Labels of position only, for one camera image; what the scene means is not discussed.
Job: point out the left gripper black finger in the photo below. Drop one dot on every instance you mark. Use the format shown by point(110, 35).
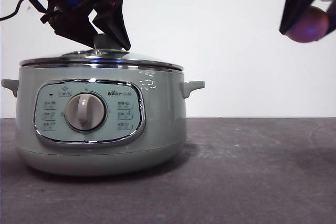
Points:
point(115, 24)
point(76, 30)

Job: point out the beige pot dial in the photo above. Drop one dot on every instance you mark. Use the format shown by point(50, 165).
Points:
point(85, 112)

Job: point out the pale green electric pot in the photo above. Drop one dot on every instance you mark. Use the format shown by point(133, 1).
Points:
point(162, 119)

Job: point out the glass lid with green knob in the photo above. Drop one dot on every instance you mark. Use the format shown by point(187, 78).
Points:
point(105, 41)

